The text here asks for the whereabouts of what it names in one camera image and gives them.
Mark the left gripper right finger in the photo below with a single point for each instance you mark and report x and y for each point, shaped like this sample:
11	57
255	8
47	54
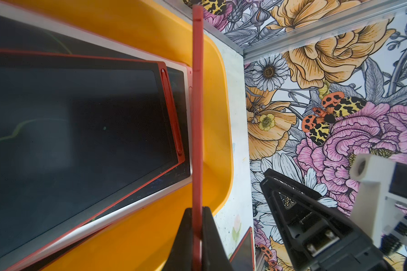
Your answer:
214	257

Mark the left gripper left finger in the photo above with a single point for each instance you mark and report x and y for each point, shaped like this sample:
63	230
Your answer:
180	257

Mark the pink white writing tablet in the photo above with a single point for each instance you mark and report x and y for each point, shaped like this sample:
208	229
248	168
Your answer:
108	216

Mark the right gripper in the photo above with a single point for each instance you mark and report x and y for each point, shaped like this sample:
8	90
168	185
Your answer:
317	237

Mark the yellow storage tray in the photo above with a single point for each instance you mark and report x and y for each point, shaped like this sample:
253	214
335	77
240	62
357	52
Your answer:
143	240

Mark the red writing tablet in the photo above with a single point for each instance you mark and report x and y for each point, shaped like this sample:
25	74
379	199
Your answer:
243	257
78	134
197	133

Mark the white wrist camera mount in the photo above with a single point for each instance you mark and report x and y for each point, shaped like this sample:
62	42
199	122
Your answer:
383	185

